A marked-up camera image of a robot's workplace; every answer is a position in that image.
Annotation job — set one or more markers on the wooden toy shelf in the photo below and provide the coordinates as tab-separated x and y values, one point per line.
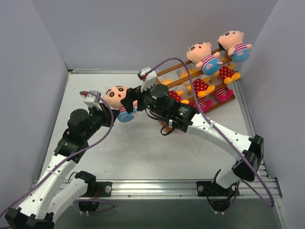
174	73

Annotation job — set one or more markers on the white pink plush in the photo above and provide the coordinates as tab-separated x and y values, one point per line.
222	94
203	104

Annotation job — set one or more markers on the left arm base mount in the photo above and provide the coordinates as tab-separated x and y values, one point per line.
103	189

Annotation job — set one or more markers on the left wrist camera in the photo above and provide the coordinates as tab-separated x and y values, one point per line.
91	99

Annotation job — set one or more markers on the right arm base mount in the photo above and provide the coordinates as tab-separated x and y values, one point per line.
209	188

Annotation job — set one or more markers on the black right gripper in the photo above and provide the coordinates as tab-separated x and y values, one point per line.
130	100

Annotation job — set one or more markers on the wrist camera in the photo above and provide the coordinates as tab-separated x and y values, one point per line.
91	99
148	78

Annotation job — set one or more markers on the black hair boy plush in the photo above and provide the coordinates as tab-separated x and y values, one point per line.
201	55

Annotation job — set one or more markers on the aluminium table edge rail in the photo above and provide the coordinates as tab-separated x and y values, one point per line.
171	189

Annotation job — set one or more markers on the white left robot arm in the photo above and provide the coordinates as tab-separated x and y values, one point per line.
44	203

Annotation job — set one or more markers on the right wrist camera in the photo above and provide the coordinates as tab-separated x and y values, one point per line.
148	78

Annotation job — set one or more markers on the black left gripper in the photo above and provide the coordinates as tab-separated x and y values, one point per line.
110	115

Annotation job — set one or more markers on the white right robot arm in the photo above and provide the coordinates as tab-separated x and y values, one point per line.
247	151

